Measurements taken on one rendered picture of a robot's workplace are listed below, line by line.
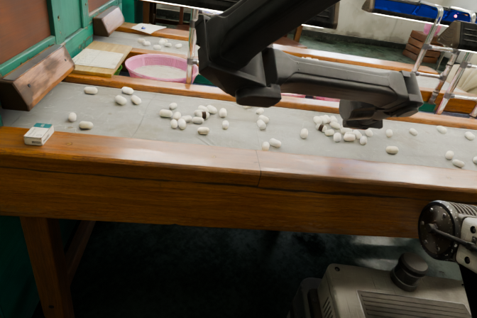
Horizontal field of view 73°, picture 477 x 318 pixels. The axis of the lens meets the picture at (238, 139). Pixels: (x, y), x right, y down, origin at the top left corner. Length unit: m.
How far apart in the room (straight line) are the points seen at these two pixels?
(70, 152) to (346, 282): 0.75
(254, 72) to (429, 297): 0.81
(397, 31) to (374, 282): 6.52
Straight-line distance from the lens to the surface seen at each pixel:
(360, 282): 1.00
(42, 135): 0.79
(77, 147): 0.77
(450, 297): 1.13
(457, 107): 1.88
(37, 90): 0.91
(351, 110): 0.74
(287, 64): 0.52
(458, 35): 1.14
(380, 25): 7.05
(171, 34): 1.73
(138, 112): 0.96
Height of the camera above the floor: 1.18
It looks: 30 degrees down
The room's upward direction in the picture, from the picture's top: 11 degrees clockwise
